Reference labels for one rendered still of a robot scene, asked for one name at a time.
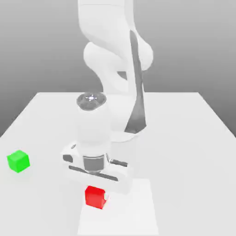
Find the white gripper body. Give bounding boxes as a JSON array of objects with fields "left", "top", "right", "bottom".
[{"left": 66, "top": 164, "right": 133, "bottom": 195}]

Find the small red cube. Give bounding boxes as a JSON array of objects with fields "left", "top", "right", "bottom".
[{"left": 84, "top": 185, "right": 110, "bottom": 210}]

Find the small green cube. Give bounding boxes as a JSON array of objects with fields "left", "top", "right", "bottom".
[{"left": 6, "top": 149, "right": 30, "bottom": 174}]

